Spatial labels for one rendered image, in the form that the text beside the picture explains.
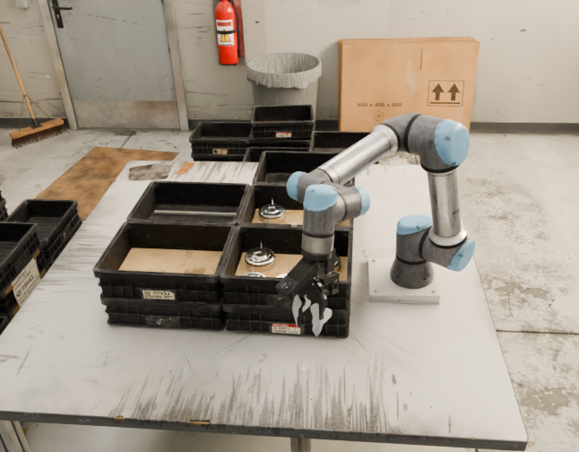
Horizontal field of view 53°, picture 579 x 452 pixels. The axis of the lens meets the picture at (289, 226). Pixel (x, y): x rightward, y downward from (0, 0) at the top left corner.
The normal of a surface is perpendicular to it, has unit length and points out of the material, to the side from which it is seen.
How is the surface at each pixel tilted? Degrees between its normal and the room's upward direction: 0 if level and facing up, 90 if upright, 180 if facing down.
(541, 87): 90
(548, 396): 0
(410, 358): 0
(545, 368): 0
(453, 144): 79
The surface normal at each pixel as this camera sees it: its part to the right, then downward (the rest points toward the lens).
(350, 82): -0.10, 0.34
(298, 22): -0.09, 0.54
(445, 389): -0.03, -0.84
